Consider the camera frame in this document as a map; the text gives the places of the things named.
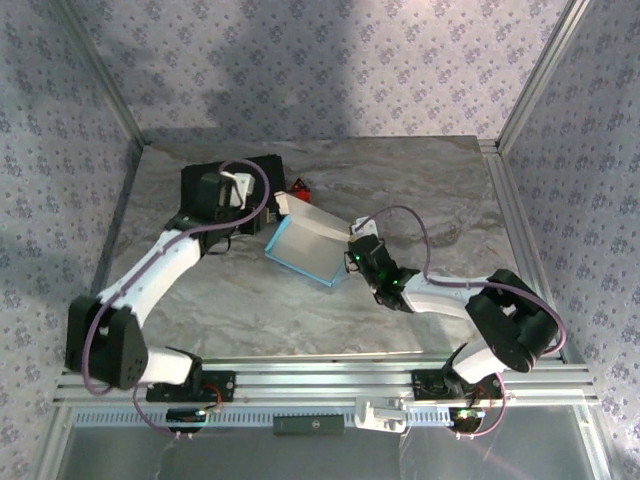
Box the white and blue paper box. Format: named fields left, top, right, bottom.
left=263, top=192, right=354, bottom=290

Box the dark grey rectangular box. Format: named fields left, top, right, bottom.
left=273, top=414, right=346, bottom=436

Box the black briefcase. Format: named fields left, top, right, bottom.
left=179, top=153, right=287, bottom=236

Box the black right controller board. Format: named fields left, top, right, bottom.
left=447, top=407, right=486, bottom=434

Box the black controller board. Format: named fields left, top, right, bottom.
left=166, top=407, right=207, bottom=434
left=447, top=407, right=486, bottom=434

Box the shiny metal lower panel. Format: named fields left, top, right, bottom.
left=54, top=424, right=604, bottom=480

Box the black left controller board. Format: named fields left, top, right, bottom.
left=166, top=407, right=207, bottom=434

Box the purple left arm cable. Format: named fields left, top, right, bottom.
left=79, top=158, right=274, bottom=441

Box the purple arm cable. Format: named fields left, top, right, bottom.
left=79, top=158, right=274, bottom=441
left=367, top=205, right=566, bottom=441

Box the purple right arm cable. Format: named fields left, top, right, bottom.
left=367, top=205, right=566, bottom=441

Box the aluminium left side rail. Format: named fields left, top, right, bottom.
left=74, top=139, right=146, bottom=366

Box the aluminium rail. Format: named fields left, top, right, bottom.
left=479, top=139, right=586, bottom=366
left=74, top=139, right=146, bottom=366

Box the aluminium front rail frame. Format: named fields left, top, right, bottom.
left=52, top=358, right=599, bottom=407

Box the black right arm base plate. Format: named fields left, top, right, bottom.
left=412, top=368, right=504, bottom=401

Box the white plastic bracket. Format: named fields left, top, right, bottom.
left=353, top=396, right=409, bottom=434

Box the aluminium right side rail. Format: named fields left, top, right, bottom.
left=479, top=139, right=586, bottom=366

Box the aluminium left corner post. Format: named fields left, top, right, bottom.
left=49, top=0, right=151, bottom=146

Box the aluminium corner post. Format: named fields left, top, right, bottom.
left=497, top=0, right=594, bottom=151
left=49, top=0, right=151, bottom=146

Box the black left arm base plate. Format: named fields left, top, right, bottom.
left=144, top=370, right=237, bottom=404

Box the grey slotted cable duct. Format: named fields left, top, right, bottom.
left=72, top=407, right=451, bottom=429

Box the aluminium right corner post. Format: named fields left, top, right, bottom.
left=497, top=0, right=594, bottom=151

